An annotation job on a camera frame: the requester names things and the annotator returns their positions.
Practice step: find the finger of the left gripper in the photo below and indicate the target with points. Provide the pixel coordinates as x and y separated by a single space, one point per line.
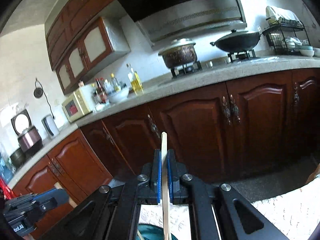
55 196

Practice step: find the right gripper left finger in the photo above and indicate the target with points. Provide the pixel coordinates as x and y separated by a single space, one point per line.
151 192

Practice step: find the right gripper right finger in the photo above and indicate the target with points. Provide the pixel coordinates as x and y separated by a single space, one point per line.
177 192

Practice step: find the rice cooker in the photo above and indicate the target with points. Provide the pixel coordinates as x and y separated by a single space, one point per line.
28 136

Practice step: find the white electric kettle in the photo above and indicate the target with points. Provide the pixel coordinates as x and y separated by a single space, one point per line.
50 126

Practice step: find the yellow microwave oven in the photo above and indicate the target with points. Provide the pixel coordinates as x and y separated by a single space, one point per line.
79 103

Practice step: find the lower wooden cabinets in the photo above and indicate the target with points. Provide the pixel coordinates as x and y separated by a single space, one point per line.
224 131

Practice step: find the white bowl on counter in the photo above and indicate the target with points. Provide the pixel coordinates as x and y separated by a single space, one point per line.
119 96

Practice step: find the cooking oil bottle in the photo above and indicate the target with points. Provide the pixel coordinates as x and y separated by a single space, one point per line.
136 82

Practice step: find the dark sauce bottle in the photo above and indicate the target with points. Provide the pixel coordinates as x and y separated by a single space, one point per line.
101 92

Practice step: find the brown cooking pot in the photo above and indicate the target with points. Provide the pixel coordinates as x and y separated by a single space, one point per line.
180 52

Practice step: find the grey stone countertop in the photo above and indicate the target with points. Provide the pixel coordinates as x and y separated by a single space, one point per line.
158 90

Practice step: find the gas stove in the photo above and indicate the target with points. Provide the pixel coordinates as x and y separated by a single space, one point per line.
192 68

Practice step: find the black wok with lid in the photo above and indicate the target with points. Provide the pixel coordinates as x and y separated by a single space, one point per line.
238 41

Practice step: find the black range hood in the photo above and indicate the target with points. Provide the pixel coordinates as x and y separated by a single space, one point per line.
160 20

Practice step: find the black dish rack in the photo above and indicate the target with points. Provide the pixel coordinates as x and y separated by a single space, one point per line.
287 37

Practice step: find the upper wooden wall cabinet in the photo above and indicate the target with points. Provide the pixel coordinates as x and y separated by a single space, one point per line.
83 39

